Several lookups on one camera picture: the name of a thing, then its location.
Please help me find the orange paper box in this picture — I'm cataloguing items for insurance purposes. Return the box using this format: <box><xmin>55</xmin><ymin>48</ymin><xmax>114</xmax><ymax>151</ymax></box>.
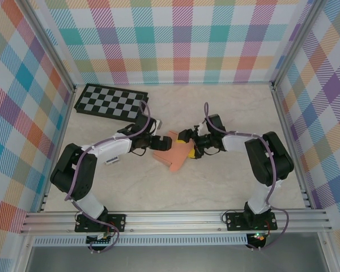
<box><xmin>152</xmin><ymin>129</ymin><xmax>196</xmax><ymax>173</ymax></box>

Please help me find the black grey chessboard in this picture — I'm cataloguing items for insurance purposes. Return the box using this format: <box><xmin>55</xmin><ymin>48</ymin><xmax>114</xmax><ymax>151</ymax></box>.
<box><xmin>73</xmin><ymin>83</ymin><xmax>150</xmax><ymax>123</ymax></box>

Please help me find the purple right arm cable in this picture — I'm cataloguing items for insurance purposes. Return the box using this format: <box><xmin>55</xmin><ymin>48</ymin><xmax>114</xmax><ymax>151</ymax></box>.
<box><xmin>203</xmin><ymin>101</ymin><xmax>290</xmax><ymax>252</ymax></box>

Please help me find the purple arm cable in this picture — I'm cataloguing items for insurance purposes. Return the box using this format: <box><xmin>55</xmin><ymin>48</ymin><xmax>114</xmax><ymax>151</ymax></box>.
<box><xmin>203</xmin><ymin>101</ymin><xmax>290</xmax><ymax>252</ymax></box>
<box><xmin>64</xmin><ymin>99</ymin><xmax>152</xmax><ymax>254</ymax></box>

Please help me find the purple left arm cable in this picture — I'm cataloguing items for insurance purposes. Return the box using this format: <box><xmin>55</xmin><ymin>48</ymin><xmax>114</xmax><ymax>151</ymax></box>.
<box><xmin>64</xmin><ymin>99</ymin><xmax>152</xmax><ymax>254</ymax></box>

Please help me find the aluminium side rail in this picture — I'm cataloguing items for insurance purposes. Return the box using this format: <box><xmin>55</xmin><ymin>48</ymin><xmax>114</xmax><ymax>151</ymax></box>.
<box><xmin>270</xmin><ymin>84</ymin><xmax>314</xmax><ymax>210</ymax></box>
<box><xmin>39</xmin><ymin>87</ymin><xmax>77</xmax><ymax>213</ymax></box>

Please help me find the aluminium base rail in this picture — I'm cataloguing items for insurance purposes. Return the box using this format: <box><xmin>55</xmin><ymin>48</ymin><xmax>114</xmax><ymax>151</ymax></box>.
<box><xmin>19</xmin><ymin>211</ymin><xmax>334</xmax><ymax>235</ymax></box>

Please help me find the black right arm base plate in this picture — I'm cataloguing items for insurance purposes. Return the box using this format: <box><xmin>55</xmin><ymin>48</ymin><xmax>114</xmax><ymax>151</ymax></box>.
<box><xmin>225</xmin><ymin>211</ymin><xmax>278</xmax><ymax>232</ymax></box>

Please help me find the grey slotted cable duct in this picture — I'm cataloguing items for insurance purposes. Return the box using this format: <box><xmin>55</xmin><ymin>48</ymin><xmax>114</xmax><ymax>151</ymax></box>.
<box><xmin>32</xmin><ymin>236</ymin><xmax>249</xmax><ymax>247</ymax></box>

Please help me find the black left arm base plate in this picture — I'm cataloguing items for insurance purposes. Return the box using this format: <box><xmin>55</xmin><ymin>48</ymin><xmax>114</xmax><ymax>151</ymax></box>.
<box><xmin>74</xmin><ymin>214</ymin><xmax>127</xmax><ymax>233</ymax></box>

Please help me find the aluminium frame post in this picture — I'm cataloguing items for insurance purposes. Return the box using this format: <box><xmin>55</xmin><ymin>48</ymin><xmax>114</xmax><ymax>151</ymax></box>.
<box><xmin>270</xmin><ymin>0</ymin><xmax>324</xmax><ymax>94</ymax></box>
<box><xmin>18</xmin><ymin>0</ymin><xmax>77</xmax><ymax>96</ymax></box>

